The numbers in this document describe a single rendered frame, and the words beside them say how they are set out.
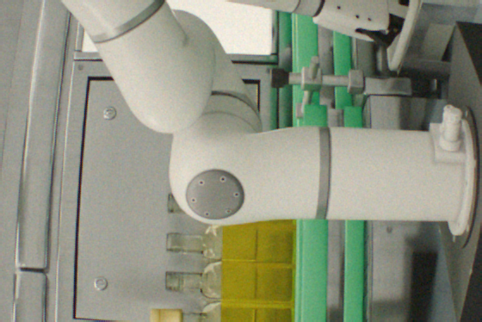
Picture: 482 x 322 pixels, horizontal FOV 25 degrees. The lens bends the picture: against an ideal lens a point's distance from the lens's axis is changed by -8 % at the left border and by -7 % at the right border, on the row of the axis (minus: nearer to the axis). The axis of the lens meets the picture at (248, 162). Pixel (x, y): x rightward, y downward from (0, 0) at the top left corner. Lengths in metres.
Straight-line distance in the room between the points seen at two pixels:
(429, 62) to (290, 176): 0.47
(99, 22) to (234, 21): 0.82
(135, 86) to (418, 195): 0.31
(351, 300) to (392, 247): 0.09
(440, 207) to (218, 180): 0.23
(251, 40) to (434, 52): 0.43
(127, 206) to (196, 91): 0.66
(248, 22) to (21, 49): 0.39
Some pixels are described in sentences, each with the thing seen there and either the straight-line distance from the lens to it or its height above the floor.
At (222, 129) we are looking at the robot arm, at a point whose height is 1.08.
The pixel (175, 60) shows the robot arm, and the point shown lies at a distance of 1.09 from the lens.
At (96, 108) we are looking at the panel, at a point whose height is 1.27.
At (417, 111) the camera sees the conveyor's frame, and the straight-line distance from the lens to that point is 1.53.
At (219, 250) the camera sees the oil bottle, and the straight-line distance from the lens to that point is 1.56.
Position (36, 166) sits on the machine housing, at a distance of 1.79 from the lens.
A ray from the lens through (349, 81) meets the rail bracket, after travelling 1.52.
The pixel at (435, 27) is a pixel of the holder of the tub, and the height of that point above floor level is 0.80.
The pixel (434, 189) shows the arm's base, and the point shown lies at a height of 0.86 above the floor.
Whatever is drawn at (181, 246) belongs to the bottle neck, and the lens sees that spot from 1.58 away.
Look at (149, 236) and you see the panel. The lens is 1.73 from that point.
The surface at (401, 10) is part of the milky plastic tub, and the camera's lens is 1.63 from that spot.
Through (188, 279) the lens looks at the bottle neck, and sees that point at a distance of 1.56.
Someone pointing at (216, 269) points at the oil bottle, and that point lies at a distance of 1.55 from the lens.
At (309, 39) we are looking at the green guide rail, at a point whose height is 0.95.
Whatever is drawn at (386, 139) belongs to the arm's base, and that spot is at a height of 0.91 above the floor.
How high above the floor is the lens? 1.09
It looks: 2 degrees down
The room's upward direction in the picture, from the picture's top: 88 degrees counter-clockwise
